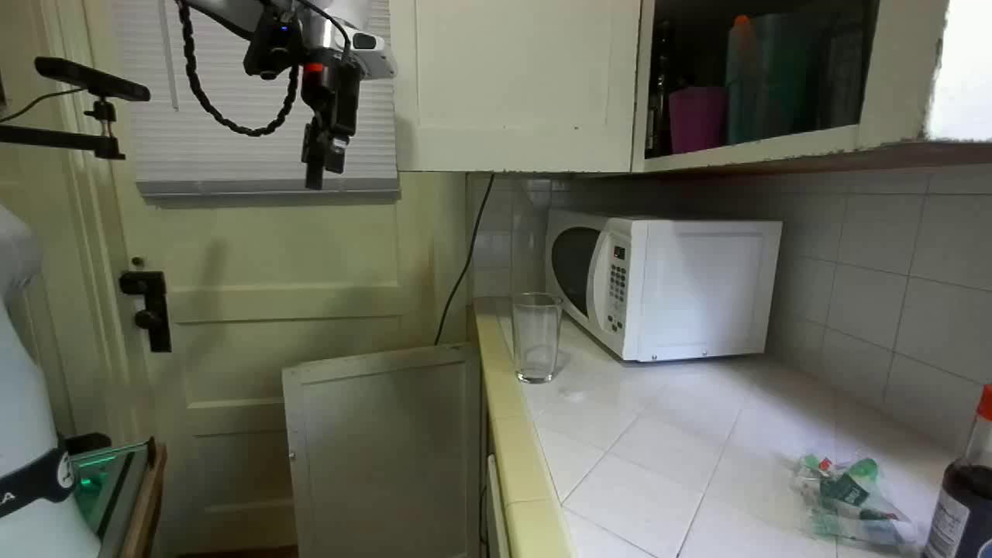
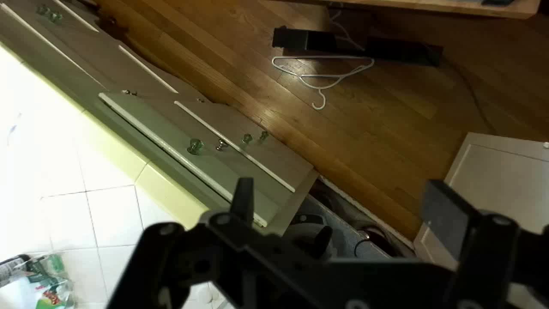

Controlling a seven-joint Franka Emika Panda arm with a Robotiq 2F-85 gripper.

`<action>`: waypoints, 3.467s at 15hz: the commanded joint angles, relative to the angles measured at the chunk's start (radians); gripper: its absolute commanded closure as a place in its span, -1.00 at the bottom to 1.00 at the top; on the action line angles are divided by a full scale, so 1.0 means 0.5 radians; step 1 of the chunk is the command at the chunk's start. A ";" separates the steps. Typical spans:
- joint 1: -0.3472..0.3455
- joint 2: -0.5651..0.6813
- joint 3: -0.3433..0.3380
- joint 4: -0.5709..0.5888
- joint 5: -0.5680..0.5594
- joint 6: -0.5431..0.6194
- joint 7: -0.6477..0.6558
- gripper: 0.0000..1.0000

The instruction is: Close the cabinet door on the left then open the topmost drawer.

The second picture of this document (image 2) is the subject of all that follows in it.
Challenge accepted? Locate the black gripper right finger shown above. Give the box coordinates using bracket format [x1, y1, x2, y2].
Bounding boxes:
[423, 180, 479, 269]

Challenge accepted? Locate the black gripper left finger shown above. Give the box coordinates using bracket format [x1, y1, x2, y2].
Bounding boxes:
[230, 177, 254, 225]

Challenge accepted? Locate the white cabinet door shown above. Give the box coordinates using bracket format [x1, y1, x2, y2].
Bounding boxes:
[100, 93, 318, 235]

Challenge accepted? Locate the black power strip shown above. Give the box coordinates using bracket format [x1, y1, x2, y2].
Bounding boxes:
[272, 26, 443, 67]

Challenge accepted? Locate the crumpled plastic wrapper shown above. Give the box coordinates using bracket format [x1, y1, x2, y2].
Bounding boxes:
[0, 254, 76, 309]

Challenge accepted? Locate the white wire clothes hanger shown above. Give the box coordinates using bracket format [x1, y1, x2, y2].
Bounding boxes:
[270, 55, 376, 111]

